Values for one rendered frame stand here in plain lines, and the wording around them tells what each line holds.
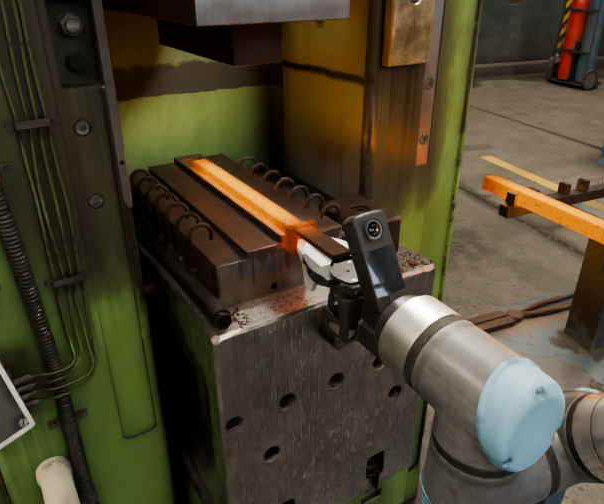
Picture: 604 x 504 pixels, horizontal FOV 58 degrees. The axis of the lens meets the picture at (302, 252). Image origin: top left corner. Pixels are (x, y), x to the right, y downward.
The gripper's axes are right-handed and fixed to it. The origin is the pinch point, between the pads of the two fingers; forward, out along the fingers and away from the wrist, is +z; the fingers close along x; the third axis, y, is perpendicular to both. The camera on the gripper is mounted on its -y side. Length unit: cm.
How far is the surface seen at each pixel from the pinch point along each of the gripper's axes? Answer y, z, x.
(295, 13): -27.6, 3.9, -0.4
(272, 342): 12.2, -3.3, -7.7
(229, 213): 1.7, 16.2, -4.4
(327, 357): 18.4, -3.5, 1.4
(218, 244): 2.5, 9.0, -9.5
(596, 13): 20, 367, 640
